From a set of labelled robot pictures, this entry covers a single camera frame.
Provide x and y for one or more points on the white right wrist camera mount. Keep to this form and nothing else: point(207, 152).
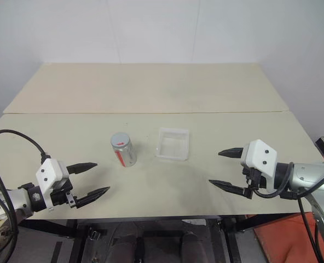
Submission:
point(260, 156)

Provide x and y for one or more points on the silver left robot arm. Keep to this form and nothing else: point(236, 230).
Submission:
point(14, 198)

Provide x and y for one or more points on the clear plastic square container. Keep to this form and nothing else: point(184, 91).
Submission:
point(173, 145)

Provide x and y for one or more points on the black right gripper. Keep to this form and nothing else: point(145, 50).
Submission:
point(256, 179)

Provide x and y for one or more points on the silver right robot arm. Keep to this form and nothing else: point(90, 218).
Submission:
point(307, 175)

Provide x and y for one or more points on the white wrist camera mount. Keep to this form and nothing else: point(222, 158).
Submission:
point(48, 172)
point(260, 156)

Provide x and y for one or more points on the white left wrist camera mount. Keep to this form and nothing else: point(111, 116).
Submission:
point(48, 172)

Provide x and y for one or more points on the black table frame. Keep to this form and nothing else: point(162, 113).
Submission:
point(229, 246)

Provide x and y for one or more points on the orange red cushion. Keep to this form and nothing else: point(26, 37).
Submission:
point(282, 238)

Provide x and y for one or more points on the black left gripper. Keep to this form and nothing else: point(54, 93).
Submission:
point(62, 195)

